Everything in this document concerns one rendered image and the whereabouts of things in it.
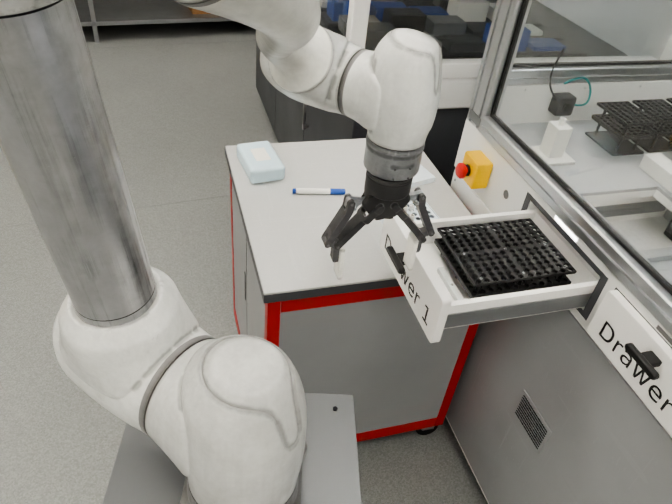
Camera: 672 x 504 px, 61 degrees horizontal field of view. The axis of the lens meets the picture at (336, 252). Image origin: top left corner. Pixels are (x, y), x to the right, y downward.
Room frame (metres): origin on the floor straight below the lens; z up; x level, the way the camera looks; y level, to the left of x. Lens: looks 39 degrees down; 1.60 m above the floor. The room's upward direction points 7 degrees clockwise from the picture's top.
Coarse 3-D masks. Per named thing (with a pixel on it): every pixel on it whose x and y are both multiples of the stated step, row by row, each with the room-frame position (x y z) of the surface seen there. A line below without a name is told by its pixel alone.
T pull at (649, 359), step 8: (632, 344) 0.69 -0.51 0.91; (632, 352) 0.67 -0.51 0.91; (640, 352) 0.67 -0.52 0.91; (648, 352) 0.68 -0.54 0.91; (640, 360) 0.66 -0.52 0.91; (648, 360) 0.66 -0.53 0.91; (656, 360) 0.66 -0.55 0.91; (648, 368) 0.64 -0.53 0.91; (648, 376) 0.63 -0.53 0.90; (656, 376) 0.63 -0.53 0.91
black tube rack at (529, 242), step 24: (456, 240) 0.94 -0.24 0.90; (480, 240) 0.95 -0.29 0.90; (504, 240) 0.96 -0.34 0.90; (528, 240) 0.97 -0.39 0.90; (456, 264) 0.89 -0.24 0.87; (480, 264) 0.87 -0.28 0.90; (504, 264) 0.88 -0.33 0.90; (528, 264) 0.93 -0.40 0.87; (552, 264) 0.90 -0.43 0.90; (480, 288) 0.84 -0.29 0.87; (504, 288) 0.84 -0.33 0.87; (528, 288) 0.85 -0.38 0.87
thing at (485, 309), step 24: (480, 216) 1.04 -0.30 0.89; (504, 216) 1.06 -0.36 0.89; (528, 216) 1.08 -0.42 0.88; (432, 240) 1.00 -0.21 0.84; (552, 240) 1.01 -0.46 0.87; (432, 264) 0.93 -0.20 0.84; (576, 264) 0.93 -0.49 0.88; (552, 288) 0.83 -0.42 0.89; (576, 288) 0.84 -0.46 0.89; (456, 312) 0.75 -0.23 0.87; (480, 312) 0.77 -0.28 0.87; (504, 312) 0.79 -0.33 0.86; (528, 312) 0.81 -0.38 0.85
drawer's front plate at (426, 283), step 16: (384, 224) 0.98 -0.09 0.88; (400, 224) 0.93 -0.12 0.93; (384, 240) 0.97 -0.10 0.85; (400, 240) 0.90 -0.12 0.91; (416, 256) 0.84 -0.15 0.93; (416, 272) 0.82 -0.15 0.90; (432, 272) 0.79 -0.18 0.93; (416, 288) 0.81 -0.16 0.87; (432, 288) 0.76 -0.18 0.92; (416, 304) 0.80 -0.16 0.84; (432, 304) 0.75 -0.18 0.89; (448, 304) 0.72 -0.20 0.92; (432, 320) 0.73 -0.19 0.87; (432, 336) 0.72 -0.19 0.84
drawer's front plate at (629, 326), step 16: (608, 304) 0.79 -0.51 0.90; (624, 304) 0.77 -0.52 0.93; (592, 320) 0.80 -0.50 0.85; (608, 320) 0.78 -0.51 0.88; (624, 320) 0.75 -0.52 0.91; (640, 320) 0.73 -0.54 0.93; (592, 336) 0.79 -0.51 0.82; (608, 336) 0.76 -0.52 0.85; (624, 336) 0.74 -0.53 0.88; (640, 336) 0.71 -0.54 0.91; (656, 336) 0.70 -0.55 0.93; (608, 352) 0.75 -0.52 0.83; (624, 352) 0.72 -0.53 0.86; (656, 352) 0.67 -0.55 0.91; (624, 368) 0.70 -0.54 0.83; (640, 368) 0.68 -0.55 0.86; (656, 368) 0.66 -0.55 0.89; (656, 384) 0.65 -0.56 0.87; (656, 400) 0.63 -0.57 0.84; (656, 416) 0.62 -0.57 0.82
